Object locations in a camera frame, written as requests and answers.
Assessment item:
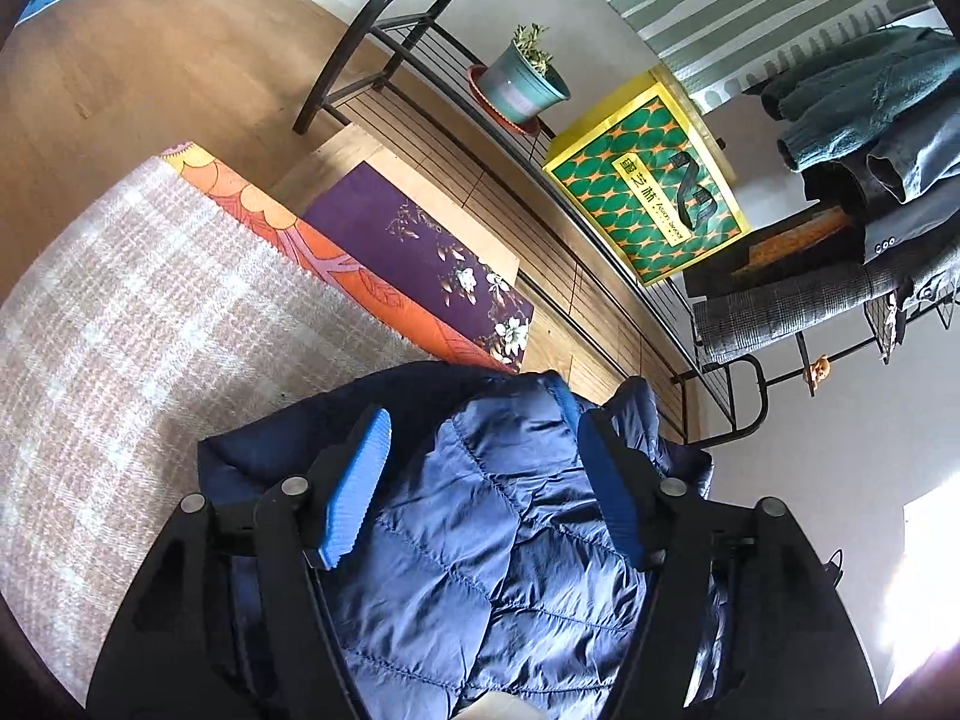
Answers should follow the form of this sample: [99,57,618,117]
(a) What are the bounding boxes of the black coat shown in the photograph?
[681,160,960,302]

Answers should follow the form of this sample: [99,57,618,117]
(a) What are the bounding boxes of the orange floral sheet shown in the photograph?
[160,140,520,377]

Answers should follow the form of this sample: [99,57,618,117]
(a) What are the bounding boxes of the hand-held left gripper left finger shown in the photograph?
[86,406,393,720]

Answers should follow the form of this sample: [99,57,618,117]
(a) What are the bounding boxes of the green and yellow patterned box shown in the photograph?
[541,65,752,288]

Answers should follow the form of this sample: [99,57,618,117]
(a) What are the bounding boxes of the teal denim jacket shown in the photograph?
[760,22,960,174]

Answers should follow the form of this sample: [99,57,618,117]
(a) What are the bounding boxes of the purple floral mat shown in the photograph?
[303,168,536,377]

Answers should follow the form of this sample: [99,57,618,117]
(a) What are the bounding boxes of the pink checked blanket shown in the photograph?
[0,154,437,700]

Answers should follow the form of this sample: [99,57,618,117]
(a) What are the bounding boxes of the navy quilted down jacket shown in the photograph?
[196,360,733,720]

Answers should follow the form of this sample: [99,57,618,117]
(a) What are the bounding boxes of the grey plaid long coat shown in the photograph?
[689,240,960,365]

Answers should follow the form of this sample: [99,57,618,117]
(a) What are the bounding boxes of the blue denim jacket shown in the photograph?
[865,108,960,205]

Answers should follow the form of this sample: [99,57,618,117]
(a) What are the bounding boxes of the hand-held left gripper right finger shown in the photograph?
[576,406,880,720]

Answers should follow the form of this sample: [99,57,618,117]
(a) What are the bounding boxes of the teal potted plant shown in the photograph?
[466,22,573,137]

